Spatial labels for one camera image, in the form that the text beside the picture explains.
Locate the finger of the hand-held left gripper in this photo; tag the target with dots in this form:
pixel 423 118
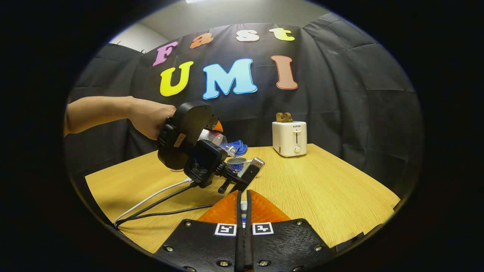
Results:
pixel 218 127

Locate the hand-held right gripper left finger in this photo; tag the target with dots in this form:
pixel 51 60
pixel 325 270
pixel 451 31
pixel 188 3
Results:
pixel 239 249

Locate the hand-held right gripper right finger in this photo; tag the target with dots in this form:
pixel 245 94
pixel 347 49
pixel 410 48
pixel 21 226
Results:
pixel 248 249

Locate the clear plastic water bottle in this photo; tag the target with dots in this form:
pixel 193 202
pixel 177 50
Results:
pixel 217 139

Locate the white blue teacup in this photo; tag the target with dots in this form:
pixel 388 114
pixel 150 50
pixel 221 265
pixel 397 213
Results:
pixel 236 164

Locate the white teacup lid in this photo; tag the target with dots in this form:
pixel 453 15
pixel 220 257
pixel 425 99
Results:
pixel 244 207

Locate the blue folded towel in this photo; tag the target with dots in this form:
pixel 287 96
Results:
pixel 239 147

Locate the white toaster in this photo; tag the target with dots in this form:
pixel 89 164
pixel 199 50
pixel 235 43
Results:
pixel 289 139

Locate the ceiling light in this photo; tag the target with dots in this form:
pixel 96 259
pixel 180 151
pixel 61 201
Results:
pixel 192 1

